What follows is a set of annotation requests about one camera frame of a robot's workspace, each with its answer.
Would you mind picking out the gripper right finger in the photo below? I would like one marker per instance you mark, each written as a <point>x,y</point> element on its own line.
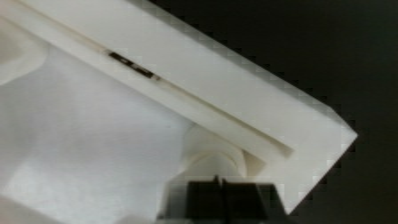
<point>252,204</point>

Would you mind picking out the white square tabletop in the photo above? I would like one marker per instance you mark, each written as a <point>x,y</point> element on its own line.
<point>91,139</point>

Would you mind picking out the white U-shaped fence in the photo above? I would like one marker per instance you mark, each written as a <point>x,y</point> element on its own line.
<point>206,83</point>

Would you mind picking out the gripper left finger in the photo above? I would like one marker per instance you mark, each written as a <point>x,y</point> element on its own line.
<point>192,203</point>

